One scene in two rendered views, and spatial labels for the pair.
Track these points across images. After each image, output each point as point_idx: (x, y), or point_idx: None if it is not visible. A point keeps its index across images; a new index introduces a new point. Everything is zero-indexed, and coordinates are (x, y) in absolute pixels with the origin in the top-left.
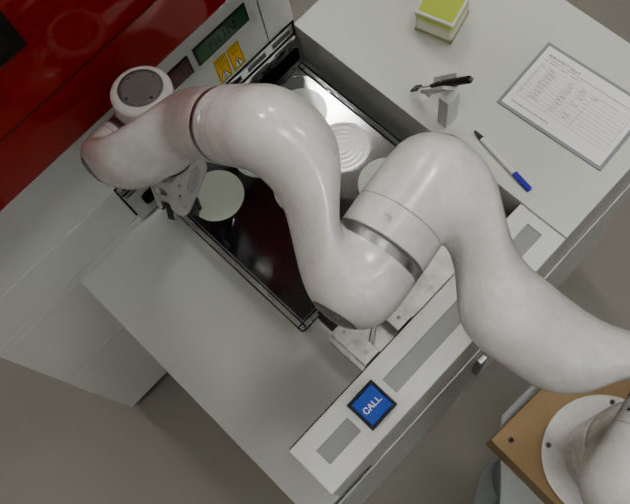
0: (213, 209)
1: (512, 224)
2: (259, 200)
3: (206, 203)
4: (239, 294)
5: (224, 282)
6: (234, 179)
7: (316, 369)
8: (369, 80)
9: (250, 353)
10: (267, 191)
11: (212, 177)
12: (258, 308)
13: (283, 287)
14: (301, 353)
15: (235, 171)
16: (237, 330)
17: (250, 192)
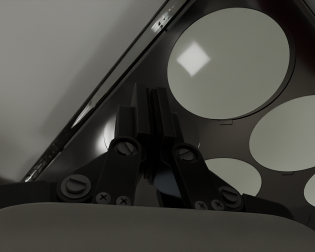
0: (194, 67)
1: None
2: (205, 141)
3: (210, 51)
4: (75, 70)
5: (89, 46)
6: (255, 101)
7: (13, 155)
8: None
9: None
10: (220, 150)
11: (272, 59)
12: (62, 96)
13: (66, 171)
14: (24, 142)
15: (273, 102)
16: (22, 71)
17: (222, 128)
